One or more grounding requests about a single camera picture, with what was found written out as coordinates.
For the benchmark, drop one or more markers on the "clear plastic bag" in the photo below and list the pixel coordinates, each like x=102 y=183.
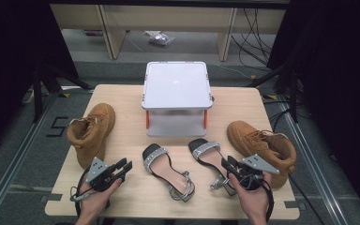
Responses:
x=160 y=38

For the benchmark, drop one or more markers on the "person's right hand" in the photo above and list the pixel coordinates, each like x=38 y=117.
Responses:
x=253 y=200

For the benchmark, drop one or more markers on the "person's left hand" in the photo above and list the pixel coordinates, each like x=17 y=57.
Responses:
x=93 y=203

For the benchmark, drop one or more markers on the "white two-tier shoe rack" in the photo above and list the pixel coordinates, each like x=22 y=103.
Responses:
x=176 y=87

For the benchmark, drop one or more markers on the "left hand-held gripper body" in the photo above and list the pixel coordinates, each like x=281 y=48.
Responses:
x=97 y=170

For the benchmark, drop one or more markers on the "black metal stand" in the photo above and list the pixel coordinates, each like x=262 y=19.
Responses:
x=292 y=93
x=38 y=93

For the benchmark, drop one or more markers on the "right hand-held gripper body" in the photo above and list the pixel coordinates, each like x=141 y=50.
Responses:
x=258 y=164

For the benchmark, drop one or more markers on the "beige desk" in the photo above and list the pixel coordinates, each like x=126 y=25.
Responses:
x=168 y=17

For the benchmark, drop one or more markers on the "aluminium floor rail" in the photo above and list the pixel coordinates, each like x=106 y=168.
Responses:
x=15 y=159
x=312 y=162

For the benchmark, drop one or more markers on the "tan lace-up boot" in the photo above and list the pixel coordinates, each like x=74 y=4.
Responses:
x=256 y=140
x=93 y=128

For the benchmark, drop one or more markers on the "black curtain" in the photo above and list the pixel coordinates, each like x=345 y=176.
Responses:
x=15 y=56
x=337 y=78

